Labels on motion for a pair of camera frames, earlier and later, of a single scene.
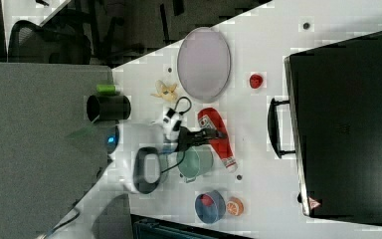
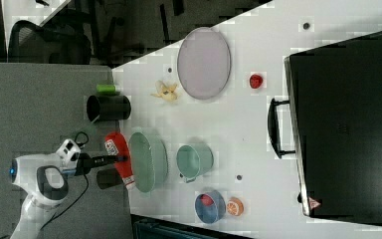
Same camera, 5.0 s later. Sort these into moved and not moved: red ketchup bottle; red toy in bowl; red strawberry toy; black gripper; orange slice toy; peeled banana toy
Moved: red ketchup bottle; black gripper
Not moved: red toy in bowl; peeled banana toy; orange slice toy; red strawberry toy
